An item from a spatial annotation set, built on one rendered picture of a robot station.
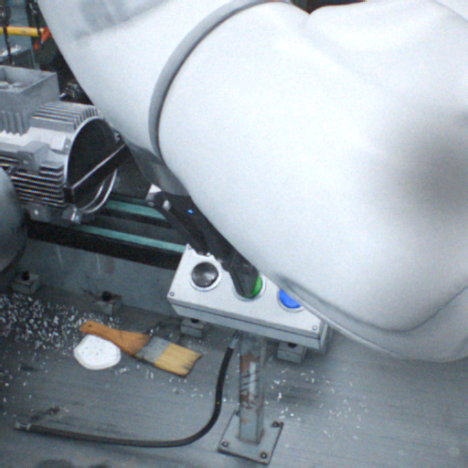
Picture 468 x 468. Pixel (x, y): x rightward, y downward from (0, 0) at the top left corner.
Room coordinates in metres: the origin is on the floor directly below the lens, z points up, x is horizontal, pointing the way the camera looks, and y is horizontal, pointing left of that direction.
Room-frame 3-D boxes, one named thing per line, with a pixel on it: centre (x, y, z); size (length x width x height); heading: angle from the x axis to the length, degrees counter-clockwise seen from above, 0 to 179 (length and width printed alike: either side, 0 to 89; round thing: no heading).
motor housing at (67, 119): (0.95, 0.32, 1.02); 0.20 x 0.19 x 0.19; 70
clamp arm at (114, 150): (0.93, 0.20, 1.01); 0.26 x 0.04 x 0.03; 160
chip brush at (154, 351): (0.72, 0.15, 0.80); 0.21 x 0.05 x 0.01; 64
